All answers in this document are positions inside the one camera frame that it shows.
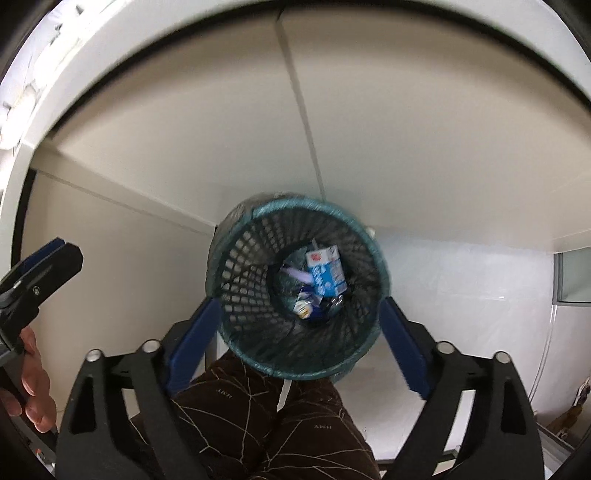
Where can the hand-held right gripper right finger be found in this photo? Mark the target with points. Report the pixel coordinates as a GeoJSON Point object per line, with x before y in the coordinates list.
{"type": "Point", "coordinates": [404, 346]}

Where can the person's left hand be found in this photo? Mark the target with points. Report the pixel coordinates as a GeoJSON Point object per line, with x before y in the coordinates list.
{"type": "Point", "coordinates": [37, 383]}

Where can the purple stick sachet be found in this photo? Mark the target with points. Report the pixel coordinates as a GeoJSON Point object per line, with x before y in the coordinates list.
{"type": "Point", "coordinates": [296, 274]}

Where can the grey framed panel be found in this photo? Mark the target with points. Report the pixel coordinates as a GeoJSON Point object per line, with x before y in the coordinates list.
{"type": "Point", "coordinates": [572, 277]}

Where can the brown patterned trousers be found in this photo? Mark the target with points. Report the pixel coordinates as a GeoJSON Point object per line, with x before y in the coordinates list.
{"type": "Point", "coordinates": [277, 438]}

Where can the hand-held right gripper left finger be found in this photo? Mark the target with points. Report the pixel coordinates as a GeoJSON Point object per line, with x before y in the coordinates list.
{"type": "Point", "coordinates": [194, 341]}

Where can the blue snack wrapper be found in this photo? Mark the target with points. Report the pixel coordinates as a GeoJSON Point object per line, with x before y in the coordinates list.
{"type": "Point", "coordinates": [305, 307]}

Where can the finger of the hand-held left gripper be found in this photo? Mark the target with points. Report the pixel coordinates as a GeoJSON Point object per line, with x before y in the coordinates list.
{"type": "Point", "coordinates": [41, 253]}
{"type": "Point", "coordinates": [55, 272]}

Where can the dark mesh wastebasket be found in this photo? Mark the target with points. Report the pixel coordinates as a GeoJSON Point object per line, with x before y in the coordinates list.
{"type": "Point", "coordinates": [249, 286]}

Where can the blue white milk carton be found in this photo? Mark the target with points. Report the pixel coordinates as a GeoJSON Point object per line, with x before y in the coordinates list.
{"type": "Point", "coordinates": [325, 272]}

